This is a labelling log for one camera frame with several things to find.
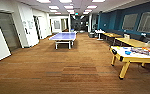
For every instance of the blue ping-pong table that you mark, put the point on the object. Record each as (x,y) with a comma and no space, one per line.
(63,36)

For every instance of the white table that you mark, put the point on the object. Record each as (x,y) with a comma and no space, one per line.
(99,32)

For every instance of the tan wooden table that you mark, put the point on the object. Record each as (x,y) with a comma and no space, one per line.
(132,42)
(111,34)

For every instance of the rectangular ceiling light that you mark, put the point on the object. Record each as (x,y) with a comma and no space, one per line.
(65,1)
(43,1)
(98,1)

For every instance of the blue bowl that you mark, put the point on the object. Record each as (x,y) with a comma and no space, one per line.
(127,52)

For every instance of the yellow wooden game table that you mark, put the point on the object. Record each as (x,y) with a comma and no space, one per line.
(134,56)

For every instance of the dark interior window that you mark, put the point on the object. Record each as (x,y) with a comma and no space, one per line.
(148,21)
(129,21)

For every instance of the colourful box on table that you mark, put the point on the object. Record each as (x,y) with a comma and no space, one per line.
(144,50)

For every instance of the grey elevator door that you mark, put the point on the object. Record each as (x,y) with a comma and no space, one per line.
(7,31)

